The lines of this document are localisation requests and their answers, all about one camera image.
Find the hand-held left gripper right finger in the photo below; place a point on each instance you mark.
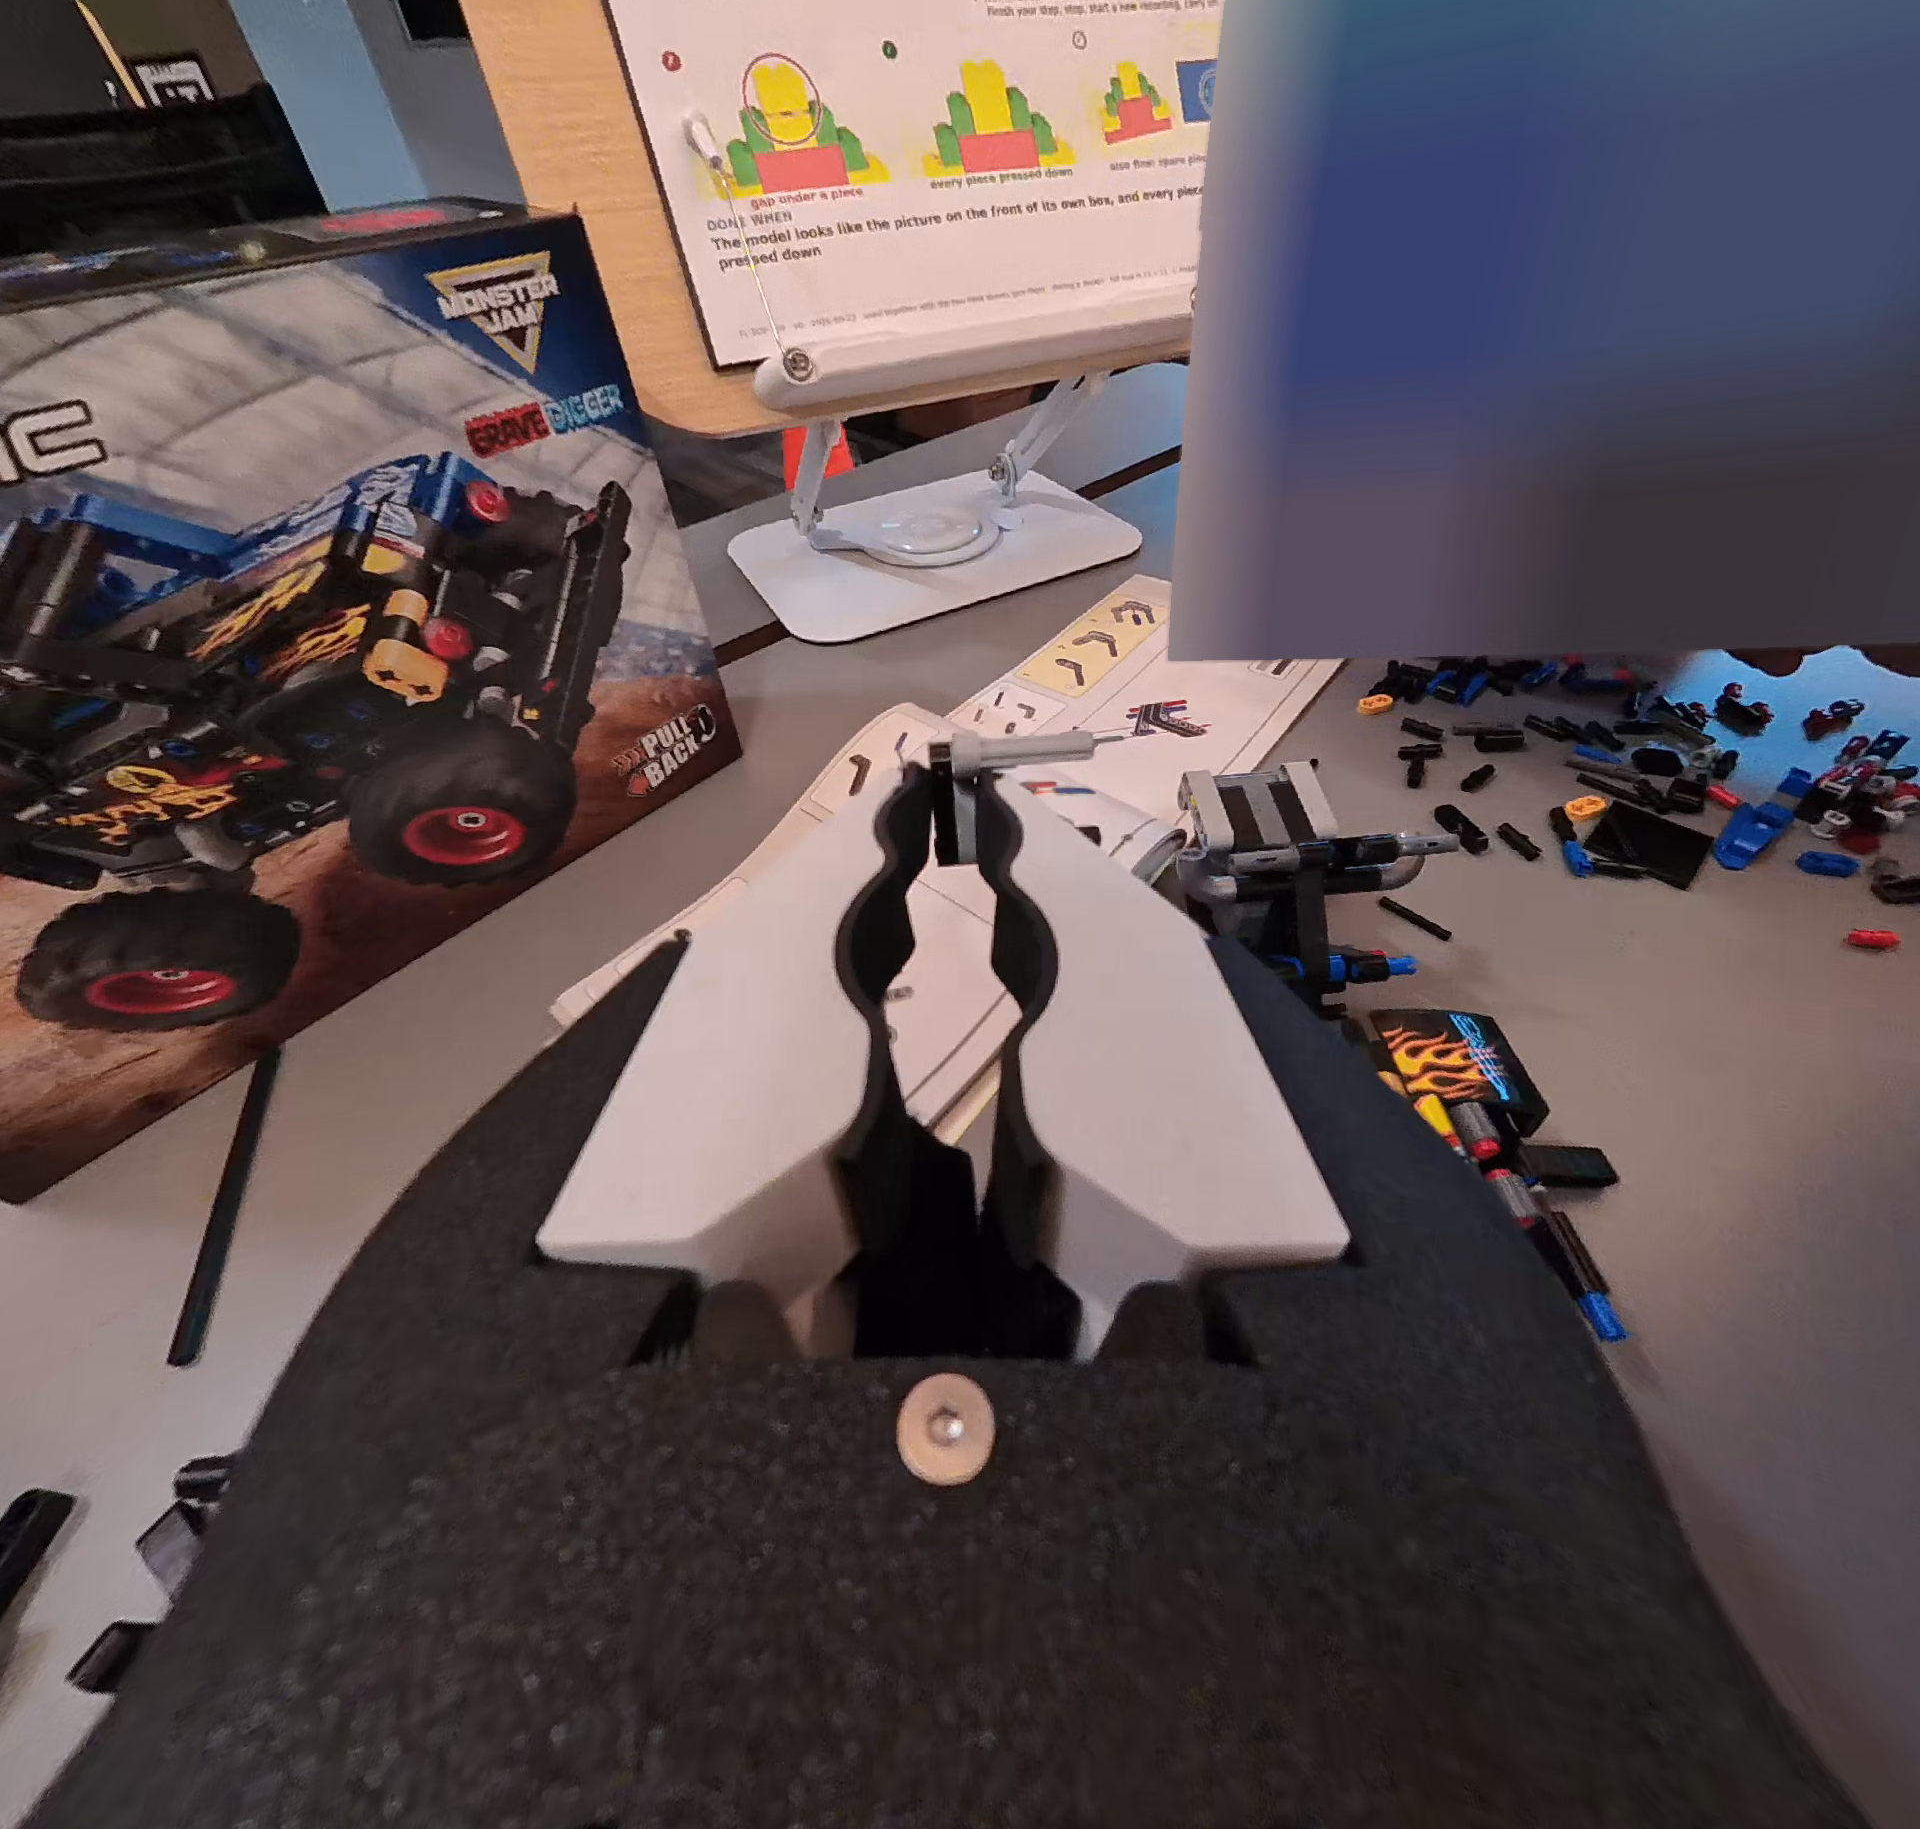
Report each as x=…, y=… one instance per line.
x=1186, y=1109

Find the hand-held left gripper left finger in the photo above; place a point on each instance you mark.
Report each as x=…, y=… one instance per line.
x=721, y=1109

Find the printed instruction sheet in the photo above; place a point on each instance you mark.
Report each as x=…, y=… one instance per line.
x=900, y=134

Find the grey lego axle pin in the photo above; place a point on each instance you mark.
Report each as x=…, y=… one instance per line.
x=1035, y=750

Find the long black lego axle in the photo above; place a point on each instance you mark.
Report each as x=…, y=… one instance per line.
x=225, y=1199

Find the partly built lego truck chassis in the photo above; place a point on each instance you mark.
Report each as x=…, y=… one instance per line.
x=1275, y=810

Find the white stand with wooden board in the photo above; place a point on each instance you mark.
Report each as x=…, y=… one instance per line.
x=931, y=571

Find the open instruction booklet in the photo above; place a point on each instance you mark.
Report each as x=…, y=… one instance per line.
x=1051, y=690

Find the lego set box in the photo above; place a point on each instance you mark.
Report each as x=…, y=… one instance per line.
x=300, y=661

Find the pile of small lego pieces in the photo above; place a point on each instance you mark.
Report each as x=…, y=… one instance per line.
x=1650, y=846

